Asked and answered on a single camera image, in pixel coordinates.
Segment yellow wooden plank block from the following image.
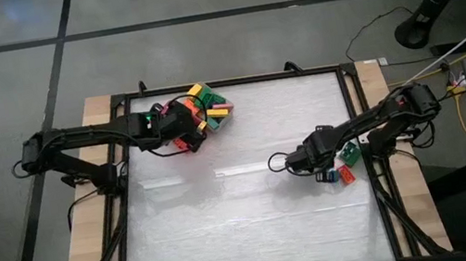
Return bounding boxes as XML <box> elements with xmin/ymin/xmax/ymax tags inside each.
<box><xmin>206</xmin><ymin>106</ymin><xmax>231</xmax><ymax>121</ymax></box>

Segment long orange stud brick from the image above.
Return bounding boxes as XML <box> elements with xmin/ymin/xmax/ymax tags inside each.
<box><xmin>183</xmin><ymin>96</ymin><xmax>202</xmax><ymax>118</ymax></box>

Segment pink plastic bin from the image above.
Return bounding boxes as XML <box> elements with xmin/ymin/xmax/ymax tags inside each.
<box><xmin>157</xmin><ymin>97</ymin><xmax>200</xmax><ymax>158</ymax></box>

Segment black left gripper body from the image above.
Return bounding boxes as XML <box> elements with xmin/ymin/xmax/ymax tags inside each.
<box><xmin>147</xmin><ymin>97</ymin><xmax>211</xmax><ymax>151</ymax></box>

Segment thin pink stick block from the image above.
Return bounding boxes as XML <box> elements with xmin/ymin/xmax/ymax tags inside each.
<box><xmin>213</xmin><ymin>100</ymin><xmax>235</xmax><ymax>112</ymax></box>

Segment long red stud brick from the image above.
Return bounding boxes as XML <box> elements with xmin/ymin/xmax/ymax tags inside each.
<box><xmin>336</xmin><ymin>163</ymin><xmax>359</xmax><ymax>188</ymax></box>

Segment black aluminium table frame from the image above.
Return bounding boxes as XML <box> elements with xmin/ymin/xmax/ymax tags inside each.
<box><xmin>34</xmin><ymin>44</ymin><xmax>453</xmax><ymax>261</ymax></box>

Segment teal wooden plank block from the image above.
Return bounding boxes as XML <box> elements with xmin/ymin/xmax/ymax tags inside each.
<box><xmin>205</xmin><ymin>116</ymin><xmax>225</xmax><ymax>132</ymax></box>

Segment white floor cable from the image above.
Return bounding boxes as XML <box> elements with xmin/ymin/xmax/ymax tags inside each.
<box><xmin>377</xmin><ymin>0</ymin><xmax>466</xmax><ymax>93</ymax></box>

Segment wide yellow wooden block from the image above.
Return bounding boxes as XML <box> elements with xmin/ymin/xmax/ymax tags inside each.
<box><xmin>185</xmin><ymin>82</ymin><xmax>206</xmax><ymax>100</ymax></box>

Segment clear plastic bin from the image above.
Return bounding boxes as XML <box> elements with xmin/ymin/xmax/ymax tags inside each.
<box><xmin>181</xmin><ymin>77</ymin><xmax>239</xmax><ymax>137</ymax></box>

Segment black left base cable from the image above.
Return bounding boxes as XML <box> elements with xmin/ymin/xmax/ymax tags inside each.
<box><xmin>63</xmin><ymin>187</ymin><xmax>107</xmax><ymax>232</ymax></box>

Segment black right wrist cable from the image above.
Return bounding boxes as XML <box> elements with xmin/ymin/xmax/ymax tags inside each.
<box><xmin>265</xmin><ymin>149</ymin><xmax>293</xmax><ymax>176</ymax></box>

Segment black arm base cables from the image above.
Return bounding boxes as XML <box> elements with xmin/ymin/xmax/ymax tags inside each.
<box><xmin>399</xmin><ymin>117</ymin><xmax>439</xmax><ymax>152</ymax></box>

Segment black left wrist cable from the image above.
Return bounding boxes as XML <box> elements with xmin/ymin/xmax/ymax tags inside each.
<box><xmin>133</xmin><ymin>89</ymin><xmax>214</xmax><ymax>161</ymax></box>

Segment yellow cable loop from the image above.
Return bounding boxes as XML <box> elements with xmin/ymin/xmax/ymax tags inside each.
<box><xmin>446</xmin><ymin>81</ymin><xmax>466</xmax><ymax>155</ymax></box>

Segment thin black floor cable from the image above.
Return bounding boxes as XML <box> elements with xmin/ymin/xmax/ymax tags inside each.
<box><xmin>338</xmin><ymin>3</ymin><xmax>422</xmax><ymax>74</ymax></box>

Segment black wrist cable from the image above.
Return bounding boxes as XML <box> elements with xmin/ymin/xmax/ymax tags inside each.
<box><xmin>133</xmin><ymin>89</ymin><xmax>214</xmax><ymax>161</ymax></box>
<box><xmin>265</xmin><ymin>149</ymin><xmax>293</xmax><ymax>176</ymax></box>

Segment small orange stud brick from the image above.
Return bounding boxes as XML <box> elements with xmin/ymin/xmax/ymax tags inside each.
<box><xmin>172</xmin><ymin>136</ymin><xmax>190</xmax><ymax>153</ymax></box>

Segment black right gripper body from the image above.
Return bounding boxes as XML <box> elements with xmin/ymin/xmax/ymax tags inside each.
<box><xmin>282</xmin><ymin>123</ymin><xmax>345</xmax><ymax>180</ymax></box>

